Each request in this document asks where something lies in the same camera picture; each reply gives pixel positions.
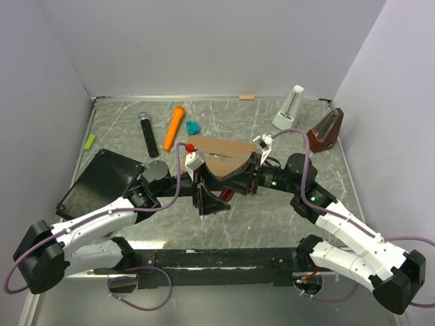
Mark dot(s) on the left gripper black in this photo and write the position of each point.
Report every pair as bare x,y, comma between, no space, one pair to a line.
203,197

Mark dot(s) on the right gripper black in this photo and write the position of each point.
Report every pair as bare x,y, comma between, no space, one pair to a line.
243,178

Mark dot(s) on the red black utility knife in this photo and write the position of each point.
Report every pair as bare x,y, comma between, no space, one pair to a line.
227,195

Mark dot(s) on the brown cardboard express box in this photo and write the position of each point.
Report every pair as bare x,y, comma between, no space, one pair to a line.
222,156

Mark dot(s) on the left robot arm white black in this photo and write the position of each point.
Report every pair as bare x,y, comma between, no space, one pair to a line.
48,253

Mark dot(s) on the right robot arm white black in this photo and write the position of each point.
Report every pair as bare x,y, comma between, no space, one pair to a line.
392,274

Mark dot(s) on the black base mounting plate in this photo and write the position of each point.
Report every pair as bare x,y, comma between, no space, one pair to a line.
281,267

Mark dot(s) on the white metronome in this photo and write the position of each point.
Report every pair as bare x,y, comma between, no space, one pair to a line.
289,114

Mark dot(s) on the teal plastic block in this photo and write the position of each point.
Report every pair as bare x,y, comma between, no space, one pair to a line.
192,128

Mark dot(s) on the orange tape piece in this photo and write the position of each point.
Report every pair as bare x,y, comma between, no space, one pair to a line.
247,98

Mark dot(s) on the brown wooden metronome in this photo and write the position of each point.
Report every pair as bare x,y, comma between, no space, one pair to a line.
324,135

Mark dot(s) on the black speaker case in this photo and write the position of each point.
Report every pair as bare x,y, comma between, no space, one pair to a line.
104,180

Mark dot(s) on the black microphone silver head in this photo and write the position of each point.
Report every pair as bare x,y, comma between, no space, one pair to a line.
148,134

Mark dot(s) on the green plastic block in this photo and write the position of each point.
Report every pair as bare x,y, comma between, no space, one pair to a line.
90,142

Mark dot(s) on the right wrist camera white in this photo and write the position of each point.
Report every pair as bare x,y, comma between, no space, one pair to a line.
264,142

